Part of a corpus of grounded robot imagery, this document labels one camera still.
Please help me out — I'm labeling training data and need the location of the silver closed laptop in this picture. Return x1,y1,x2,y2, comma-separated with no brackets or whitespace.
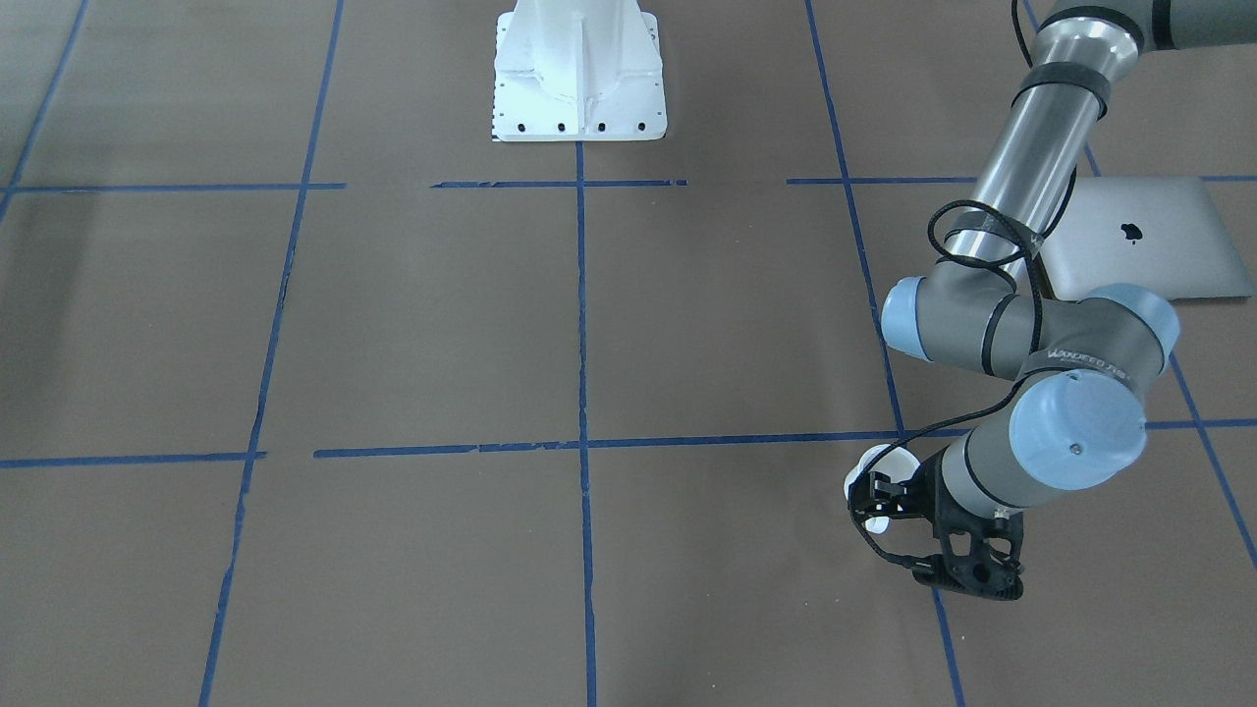
1040,176,1254,299

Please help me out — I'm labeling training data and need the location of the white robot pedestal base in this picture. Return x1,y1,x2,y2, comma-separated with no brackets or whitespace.
491,1,669,142

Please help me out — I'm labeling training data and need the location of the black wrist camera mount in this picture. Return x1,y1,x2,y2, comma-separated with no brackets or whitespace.
911,507,1024,601

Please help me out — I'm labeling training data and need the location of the white ceramic mug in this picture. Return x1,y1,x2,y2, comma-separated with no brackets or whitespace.
843,444,920,533

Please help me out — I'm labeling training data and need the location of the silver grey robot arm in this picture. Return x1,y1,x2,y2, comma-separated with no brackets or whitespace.
845,1,1254,532

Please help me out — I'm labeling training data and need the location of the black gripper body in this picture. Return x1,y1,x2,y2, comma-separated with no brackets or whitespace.
903,452,947,520

